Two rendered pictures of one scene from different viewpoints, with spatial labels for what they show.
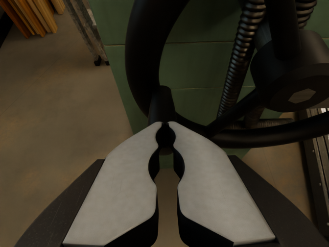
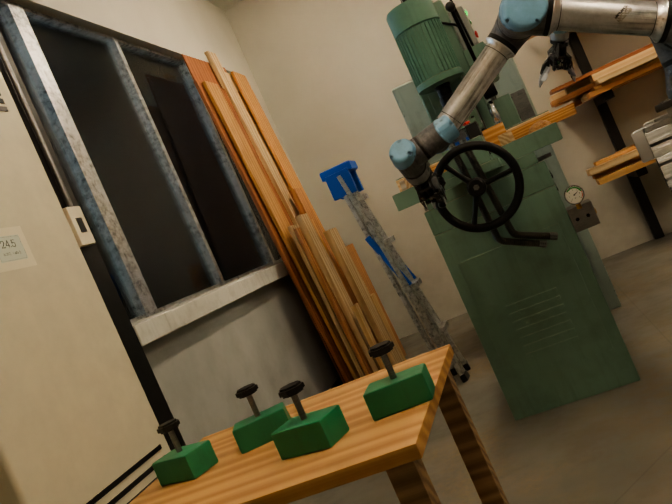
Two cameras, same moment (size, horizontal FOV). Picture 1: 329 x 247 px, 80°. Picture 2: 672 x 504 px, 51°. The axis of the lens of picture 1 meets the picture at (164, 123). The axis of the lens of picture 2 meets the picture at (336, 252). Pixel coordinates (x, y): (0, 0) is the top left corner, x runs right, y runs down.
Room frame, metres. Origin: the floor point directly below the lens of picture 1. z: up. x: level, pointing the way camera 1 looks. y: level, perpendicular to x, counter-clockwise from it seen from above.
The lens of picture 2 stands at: (-2.15, -0.30, 0.83)
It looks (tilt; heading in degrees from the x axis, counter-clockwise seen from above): 1 degrees down; 17
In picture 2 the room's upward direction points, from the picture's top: 24 degrees counter-clockwise
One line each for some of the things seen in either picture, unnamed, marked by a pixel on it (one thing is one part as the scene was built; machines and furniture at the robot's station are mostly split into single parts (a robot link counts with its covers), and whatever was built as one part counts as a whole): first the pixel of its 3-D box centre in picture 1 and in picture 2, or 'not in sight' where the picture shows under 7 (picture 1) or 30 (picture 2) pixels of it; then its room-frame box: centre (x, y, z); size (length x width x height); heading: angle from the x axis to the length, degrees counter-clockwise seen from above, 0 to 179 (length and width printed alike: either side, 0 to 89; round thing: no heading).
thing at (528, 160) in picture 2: not in sight; (482, 180); (0.40, -0.12, 0.82); 0.40 x 0.21 x 0.04; 89
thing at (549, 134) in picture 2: not in sight; (475, 168); (0.36, -0.12, 0.87); 0.61 x 0.30 x 0.06; 89
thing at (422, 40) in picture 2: not in sight; (424, 45); (0.46, -0.12, 1.35); 0.18 x 0.18 x 0.31
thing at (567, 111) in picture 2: not in sight; (490, 146); (0.46, -0.19, 0.92); 0.62 x 0.02 x 0.04; 89
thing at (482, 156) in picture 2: not in sight; (468, 156); (0.27, -0.12, 0.91); 0.15 x 0.14 x 0.09; 89
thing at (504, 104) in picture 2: not in sight; (504, 113); (0.65, -0.28, 1.02); 0.09 x 0.07 x 0.12; 89
